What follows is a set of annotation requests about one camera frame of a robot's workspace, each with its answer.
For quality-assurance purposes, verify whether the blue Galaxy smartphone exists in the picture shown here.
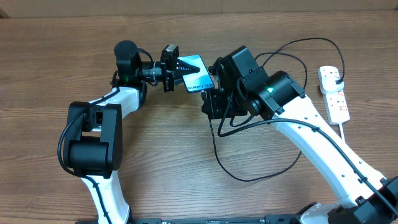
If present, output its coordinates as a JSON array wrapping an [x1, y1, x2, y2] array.
[[178, 55, 215, 93]]

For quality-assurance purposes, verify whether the black USB charging cable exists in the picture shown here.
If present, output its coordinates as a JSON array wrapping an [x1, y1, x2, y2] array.
[[200, 37, 346, 183]]

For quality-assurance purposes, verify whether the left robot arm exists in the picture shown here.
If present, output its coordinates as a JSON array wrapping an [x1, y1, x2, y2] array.
[[57, 40, 208, 223]]

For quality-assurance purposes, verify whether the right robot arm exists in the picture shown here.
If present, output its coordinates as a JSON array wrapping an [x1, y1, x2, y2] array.
[[202, 46, 397, 223]]

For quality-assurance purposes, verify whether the white charger plug adapter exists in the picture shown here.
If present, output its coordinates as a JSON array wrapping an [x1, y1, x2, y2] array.
[[320, 77, 345, 94]]

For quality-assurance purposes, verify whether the white power strip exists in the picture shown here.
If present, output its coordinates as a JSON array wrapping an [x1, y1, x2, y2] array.
[[317, 65, 351, 126]]

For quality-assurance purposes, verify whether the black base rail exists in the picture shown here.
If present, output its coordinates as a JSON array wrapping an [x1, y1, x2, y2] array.
[[128, 214, 300, 224]]

